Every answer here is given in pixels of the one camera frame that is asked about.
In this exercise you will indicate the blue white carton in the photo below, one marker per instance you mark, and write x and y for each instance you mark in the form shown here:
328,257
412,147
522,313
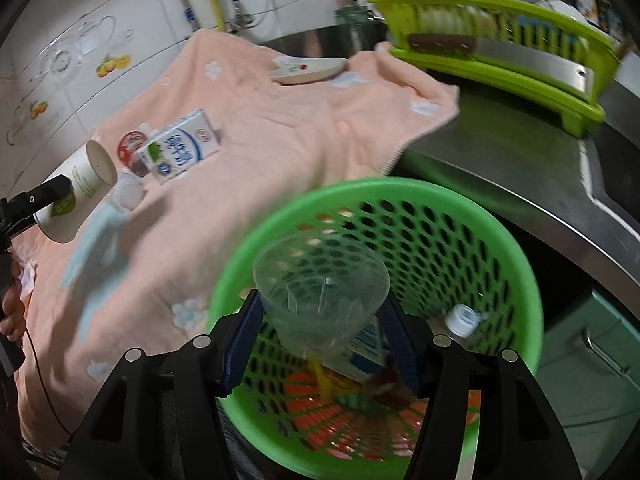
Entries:
367,347

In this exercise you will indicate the red plastic stool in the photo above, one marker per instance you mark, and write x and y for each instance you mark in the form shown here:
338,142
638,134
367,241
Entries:
320,420

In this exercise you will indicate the small clear plastic cup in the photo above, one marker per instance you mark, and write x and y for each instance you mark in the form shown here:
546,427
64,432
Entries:
127,192

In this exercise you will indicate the green plastic dish rack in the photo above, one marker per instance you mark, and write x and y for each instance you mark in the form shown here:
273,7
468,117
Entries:
500,75

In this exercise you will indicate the clear bottle with white cap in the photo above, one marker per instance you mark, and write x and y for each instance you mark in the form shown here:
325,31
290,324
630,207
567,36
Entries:
462,320

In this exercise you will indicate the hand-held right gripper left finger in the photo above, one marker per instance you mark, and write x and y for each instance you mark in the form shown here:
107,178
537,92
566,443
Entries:
245,340

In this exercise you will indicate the white milk carton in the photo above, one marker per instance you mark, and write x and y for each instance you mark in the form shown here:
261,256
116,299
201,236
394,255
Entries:
180,150

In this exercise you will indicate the person's left hand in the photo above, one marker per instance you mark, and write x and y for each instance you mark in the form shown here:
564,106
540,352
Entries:
11,310

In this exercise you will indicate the peach flower print towel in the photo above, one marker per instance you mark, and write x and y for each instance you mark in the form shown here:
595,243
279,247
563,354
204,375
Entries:
275,135

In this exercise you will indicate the red lidded cup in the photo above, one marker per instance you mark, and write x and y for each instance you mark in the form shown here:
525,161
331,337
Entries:
131,147

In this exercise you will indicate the small white plate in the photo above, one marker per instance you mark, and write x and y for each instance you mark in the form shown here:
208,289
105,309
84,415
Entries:
307,72

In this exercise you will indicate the steel sink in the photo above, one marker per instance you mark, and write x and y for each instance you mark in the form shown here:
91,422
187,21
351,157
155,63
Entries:
617,180

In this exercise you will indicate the green base cabinet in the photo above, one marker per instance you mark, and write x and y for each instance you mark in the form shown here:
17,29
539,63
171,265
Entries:
590,330

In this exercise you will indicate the white paper cup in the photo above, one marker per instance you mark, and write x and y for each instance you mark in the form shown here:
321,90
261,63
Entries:
82,175

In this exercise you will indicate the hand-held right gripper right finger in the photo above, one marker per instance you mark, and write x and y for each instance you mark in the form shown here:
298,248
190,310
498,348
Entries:
400,345

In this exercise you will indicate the green plastic basket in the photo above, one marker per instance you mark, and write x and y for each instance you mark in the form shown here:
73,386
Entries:
310,200

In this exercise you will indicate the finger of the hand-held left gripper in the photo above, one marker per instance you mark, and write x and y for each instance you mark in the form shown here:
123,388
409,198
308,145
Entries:
47,192

